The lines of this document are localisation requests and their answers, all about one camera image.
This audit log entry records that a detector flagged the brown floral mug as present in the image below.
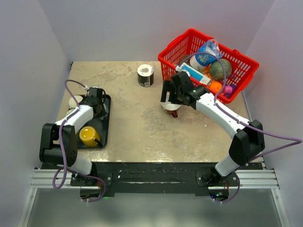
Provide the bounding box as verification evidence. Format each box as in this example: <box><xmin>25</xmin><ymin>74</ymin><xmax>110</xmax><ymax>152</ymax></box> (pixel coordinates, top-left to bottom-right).
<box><xmin>161</xmin><ymin>93</ymin><xmax>181</xmax><ymax>118</ymax></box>

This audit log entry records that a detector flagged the pale blue mug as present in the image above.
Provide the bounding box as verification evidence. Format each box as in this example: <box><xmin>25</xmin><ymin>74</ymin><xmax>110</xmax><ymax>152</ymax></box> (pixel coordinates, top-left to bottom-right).
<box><xmin>103</xmin><ymin>99</ymin><xmax>109</xmax><ymax>116</ymax></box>

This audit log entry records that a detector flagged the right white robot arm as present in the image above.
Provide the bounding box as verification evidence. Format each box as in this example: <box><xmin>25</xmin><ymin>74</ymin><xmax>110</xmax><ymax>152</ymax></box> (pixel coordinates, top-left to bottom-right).
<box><xmin>160</xmin><ymin>71</ymin><xmax>265</xmax><ymax>186</ymax></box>

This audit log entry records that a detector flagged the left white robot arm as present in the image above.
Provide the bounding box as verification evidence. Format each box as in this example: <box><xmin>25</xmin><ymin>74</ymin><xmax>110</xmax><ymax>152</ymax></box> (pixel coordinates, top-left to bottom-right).
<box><xmin>39</xmin><ymin>87</ymin><xmax>111</xmax><ymax>185</ymax></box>

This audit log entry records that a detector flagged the pale green mug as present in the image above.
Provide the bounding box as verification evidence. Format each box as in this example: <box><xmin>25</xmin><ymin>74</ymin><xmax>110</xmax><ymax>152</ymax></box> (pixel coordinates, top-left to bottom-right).
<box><xmin>65</xmin><ymin>109</ymin><xmax>74</xmax><ymax>116</ymax></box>

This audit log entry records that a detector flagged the yellow mug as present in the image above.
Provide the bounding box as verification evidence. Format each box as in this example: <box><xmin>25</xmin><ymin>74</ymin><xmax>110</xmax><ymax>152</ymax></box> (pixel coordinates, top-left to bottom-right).
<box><xmin>79</xmin><ymin>126</ymin><xmax>102</xmax><ymax>147</ymax></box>

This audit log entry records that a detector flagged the blue white box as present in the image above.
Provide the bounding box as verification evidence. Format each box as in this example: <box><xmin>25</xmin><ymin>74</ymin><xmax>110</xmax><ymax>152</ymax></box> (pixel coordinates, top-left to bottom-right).
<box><xmin>176</xmin><ymin>62</ymin><xmax>212</xmax><ymax>87</ymax></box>

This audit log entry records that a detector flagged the black labelled can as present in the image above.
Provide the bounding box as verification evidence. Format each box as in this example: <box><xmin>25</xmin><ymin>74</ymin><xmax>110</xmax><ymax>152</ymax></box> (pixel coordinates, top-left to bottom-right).
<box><xmin>137</xmin><ymin>64</ymin><xmax>154</xmax><ymax>87</ymax></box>

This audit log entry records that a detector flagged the black plastic tray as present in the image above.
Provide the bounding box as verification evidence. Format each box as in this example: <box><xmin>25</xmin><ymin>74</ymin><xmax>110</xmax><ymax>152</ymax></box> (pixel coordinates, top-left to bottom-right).
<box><xmin>76</xmin><ymin>95</ymin><xmax>111</xmax><ymax>149</ymax></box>

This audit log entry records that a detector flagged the orange fruit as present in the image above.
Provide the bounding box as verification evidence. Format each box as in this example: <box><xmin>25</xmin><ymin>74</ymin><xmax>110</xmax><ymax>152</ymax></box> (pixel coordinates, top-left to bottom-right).
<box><xmin>209</xmin><ymin>81</ymin><xmax>223</xmax><ymax>93</ymax></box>

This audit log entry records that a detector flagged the blue white snack bag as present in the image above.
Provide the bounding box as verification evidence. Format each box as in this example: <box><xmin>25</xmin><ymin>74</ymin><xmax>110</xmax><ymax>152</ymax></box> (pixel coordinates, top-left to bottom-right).
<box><xmin>189</xmin><ymin>39</ymin><xmax>223</xmax><ymax>71</ymax></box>

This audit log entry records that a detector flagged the green melon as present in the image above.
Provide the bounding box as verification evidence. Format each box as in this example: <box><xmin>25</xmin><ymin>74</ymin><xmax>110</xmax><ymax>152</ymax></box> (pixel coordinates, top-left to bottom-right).
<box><xmin>209</xmin><ymin>59</ymin><xmax>232</xmax><ymax>81</ymax></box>

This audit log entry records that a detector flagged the purple toy block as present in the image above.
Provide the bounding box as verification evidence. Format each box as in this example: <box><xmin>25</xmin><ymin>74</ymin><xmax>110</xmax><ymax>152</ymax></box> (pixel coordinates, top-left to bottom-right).
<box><xmin>222</xmin><ymin>83</ymin><xmax>236</xmax><ymax>98</ymax></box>

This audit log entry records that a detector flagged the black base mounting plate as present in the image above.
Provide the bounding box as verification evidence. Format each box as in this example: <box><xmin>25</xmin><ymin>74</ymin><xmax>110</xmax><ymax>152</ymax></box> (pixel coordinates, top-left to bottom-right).
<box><xmin>40</xmin><ymin>162</ymin><xmax>264</xmax><ymax>197</ymax></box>

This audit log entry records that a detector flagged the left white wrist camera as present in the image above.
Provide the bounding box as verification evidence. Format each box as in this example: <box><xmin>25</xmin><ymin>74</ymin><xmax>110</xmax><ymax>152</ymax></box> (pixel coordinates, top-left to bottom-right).
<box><xmin>84</xmin><ymin>86</ymin><xmax>99</xmax><ymax>91</ymax></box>

